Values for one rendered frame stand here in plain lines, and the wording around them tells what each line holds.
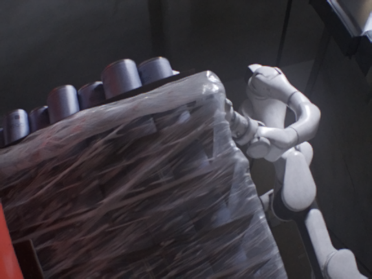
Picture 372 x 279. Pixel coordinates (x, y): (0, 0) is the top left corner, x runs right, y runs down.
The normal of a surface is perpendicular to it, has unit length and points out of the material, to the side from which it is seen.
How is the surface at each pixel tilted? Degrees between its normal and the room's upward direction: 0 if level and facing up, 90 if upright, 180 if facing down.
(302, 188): 90
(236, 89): 90
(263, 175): 90
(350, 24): 90
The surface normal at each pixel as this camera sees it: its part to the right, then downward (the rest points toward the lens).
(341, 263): 0.10, -0.40
